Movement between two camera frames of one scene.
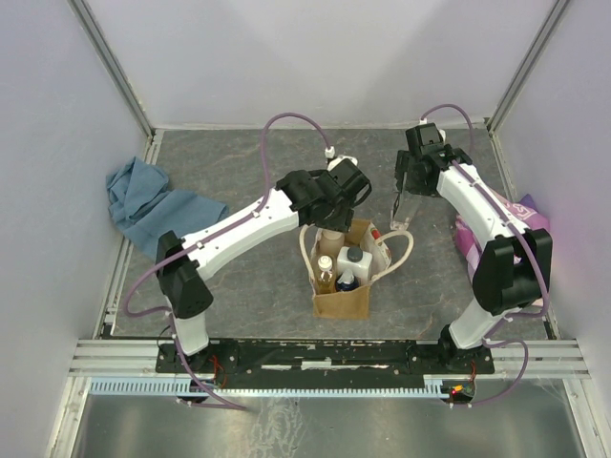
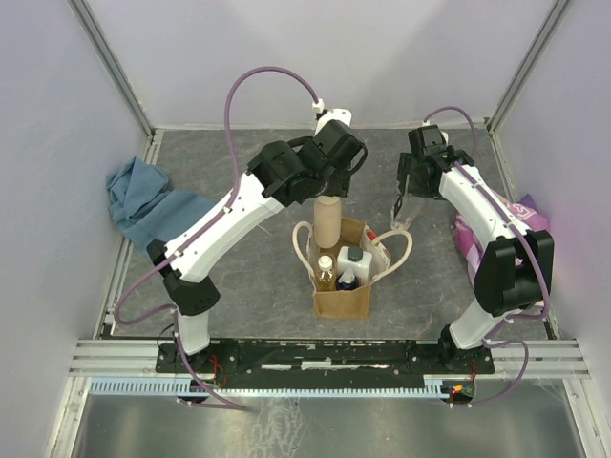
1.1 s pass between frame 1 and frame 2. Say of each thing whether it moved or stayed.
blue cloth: stayed
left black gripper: moved
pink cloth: stayed
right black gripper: stayed
